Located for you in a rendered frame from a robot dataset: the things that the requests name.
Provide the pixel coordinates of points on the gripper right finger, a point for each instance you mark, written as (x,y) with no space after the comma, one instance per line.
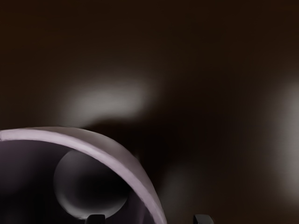
(202,219)

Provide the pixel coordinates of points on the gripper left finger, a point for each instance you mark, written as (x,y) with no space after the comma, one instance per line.
(95,220)

